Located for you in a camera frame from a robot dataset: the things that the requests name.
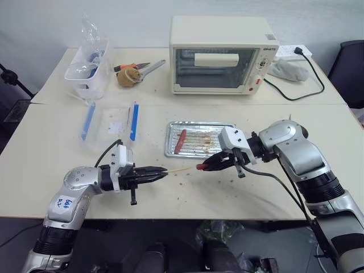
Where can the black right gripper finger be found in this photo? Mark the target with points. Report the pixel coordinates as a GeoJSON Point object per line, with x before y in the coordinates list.
{"type": "Point", "coordinates": [217, 167]}
{"type": "Point", "coordinates": [216, 158]}

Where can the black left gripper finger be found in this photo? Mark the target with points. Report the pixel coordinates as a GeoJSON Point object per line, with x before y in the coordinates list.
{"type": "Point", "coordinates": [149, 177]}
{"type": "Point", "coordinates": [152, 170]}

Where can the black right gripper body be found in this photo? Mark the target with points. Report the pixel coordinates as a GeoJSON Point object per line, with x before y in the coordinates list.
{"type": "Point", "coordinates": [239, 157]}

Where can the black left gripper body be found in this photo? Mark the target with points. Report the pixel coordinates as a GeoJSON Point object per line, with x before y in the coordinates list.
{"type": "Point", "coordinates": [128, 179]}

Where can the red sausage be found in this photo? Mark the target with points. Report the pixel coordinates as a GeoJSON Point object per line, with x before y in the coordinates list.
{"type": "Point", "coordinates": [181, 141]}
{"type": "Point", "coordinates": [200, 166]}

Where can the wooden skewer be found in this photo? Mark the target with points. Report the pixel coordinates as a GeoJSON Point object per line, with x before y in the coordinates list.
{"type": "Point", "coordinates": [180, 170]}
{"type": "Point", "coordinates": [76, 98]}

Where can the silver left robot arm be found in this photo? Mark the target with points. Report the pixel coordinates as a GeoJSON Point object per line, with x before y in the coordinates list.
{"type": "Point", "coordinates": [78, 185]}

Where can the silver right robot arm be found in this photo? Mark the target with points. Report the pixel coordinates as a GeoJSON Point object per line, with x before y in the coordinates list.
{"type": "Point", "coordinates": [301, 153]}

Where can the silver metal baking tray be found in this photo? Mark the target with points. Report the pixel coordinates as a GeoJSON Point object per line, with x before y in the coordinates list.
{"type": "Point", "coordinates": [199, 150]}

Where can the green crumpled plastic bag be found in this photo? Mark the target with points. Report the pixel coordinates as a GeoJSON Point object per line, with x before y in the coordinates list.
{"type": "Point", "coordinates": [219, 229]}

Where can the dark rounded shape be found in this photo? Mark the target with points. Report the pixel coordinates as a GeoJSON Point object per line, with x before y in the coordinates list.
{"type": "Point", "coordinates": [216, 256]}

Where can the silver metal wrench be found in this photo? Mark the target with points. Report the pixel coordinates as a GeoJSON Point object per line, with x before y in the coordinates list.
{"type": "Point", "coordinates": [152, 69]}

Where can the white cloth glove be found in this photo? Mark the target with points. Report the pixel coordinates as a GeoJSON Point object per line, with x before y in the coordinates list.
{"type": "Point", "coordinates": [290, 69]}

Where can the white plastic basket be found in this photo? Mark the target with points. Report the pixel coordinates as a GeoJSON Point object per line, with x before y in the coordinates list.
{"type": "Point", "coordinates": [85, 86]}

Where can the white power strip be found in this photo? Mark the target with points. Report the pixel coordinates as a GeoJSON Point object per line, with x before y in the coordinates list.
{"type": "Point", "coordinates": [287, 51]}

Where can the cream toaster oven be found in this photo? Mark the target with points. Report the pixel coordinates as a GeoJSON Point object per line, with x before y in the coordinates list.
{"type": "Point", "coordinates": [216, 37]}

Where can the blue item in basket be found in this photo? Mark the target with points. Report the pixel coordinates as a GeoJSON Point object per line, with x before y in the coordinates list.
{"type": "Point", "coordinates": [95, 58]}

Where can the black office chair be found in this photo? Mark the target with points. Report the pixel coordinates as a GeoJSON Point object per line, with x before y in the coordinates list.
{"type": "Point", "coordinates": [348, 71]}

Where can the clear plastic bag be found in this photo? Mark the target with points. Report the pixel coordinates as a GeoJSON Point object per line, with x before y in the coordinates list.
{"type": "Point", "coordinates": [92, 31]}

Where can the black tripod stand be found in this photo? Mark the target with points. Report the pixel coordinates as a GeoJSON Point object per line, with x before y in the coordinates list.
{"type": "Point", "coordinates": [11, 78]}

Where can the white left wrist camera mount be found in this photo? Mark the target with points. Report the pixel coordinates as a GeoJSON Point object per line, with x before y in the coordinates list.
{"type": "Point", "coordinates": [122, 159]}

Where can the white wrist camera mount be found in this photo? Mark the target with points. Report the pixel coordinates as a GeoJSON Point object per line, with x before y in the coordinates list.
{"type": "Point", "coordinates": [122, 159]}
{"type": "Point", "coordinates": [231, 138]}

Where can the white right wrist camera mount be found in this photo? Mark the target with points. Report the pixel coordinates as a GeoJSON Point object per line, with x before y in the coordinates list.
{"type": "Point", "coordinates": [231, 138]}

